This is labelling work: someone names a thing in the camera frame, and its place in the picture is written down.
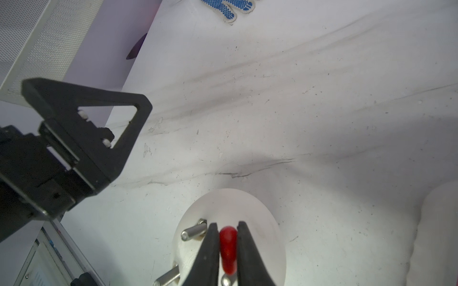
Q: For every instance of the white tray of red sleeves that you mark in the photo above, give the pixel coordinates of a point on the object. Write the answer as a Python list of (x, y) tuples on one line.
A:
[(434, 261)]

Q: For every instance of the red screw protection sleeve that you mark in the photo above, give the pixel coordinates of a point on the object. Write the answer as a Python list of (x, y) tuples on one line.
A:
[(228, 249)]

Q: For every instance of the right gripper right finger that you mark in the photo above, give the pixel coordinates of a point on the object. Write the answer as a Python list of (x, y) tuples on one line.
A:
[(251, 270)]

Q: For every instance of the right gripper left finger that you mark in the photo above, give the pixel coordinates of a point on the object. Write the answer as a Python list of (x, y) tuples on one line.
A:
[(205, 269)]

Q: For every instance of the blue dotted work glove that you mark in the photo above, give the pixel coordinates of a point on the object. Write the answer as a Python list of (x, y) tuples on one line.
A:
[(227, 8)]

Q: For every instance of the white dome with screws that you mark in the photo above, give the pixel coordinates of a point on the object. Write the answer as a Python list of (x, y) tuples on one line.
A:
[(225, 207)]

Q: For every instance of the lower white mesh shelf bin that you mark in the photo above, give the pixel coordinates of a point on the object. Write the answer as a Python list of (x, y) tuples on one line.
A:
[(40, 39)]

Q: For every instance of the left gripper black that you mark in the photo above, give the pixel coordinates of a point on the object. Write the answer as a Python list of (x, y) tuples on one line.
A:
[(34, 183)]

